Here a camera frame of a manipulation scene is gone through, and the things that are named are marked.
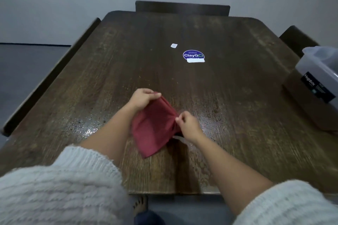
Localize person's right hand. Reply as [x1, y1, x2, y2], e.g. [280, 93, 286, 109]
[175, 110, 205, 144]

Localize person's left hand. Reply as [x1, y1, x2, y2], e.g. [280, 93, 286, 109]
[127, 88, 163, 112]

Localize dark red cloth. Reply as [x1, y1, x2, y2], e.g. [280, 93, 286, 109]
[131, 96, 183, 159]

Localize clear plastic storage bin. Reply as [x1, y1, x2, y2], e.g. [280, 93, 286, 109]
[282, 46, 338, 131]

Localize person's right forearm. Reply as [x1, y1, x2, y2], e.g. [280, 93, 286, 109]
[191, 134, 338, 225]

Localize person's left forearm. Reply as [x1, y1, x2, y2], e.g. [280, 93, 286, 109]
[0, 105, 139, 225]

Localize person's dark trousers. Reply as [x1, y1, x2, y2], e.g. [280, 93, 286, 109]
[133, 211, 167, 225]

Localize dark wooden table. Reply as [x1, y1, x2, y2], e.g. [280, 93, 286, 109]
[0, 11, 338, 195]

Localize round blue sticker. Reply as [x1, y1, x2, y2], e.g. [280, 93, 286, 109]
[182, 49, 206, 64]

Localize dark wooden chair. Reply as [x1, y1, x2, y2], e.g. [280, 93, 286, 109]
[134, 0, 231, 17]
[279, 25, 321, 58]

